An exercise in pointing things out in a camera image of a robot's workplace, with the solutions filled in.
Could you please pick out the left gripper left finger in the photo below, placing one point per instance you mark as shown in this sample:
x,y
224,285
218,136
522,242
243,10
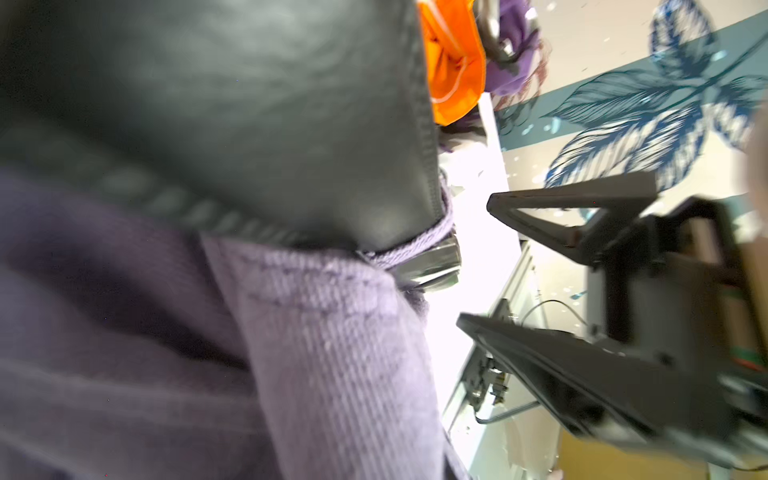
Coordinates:
x,y
600,394

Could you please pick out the black leather belt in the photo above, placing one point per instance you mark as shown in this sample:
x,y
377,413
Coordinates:
x,y
287,123

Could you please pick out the lavender purple trousers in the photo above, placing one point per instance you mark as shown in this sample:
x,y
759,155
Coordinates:
x,y
131,350

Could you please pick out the purple camouflage trousers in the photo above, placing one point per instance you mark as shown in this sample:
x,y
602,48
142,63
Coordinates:
x,y
517,60

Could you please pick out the orange trousers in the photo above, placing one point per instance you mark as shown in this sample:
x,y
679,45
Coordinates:
x,y
455,58

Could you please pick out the black belt on camouflage trousers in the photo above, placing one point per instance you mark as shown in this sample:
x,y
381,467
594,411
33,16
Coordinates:
x,y
488,21

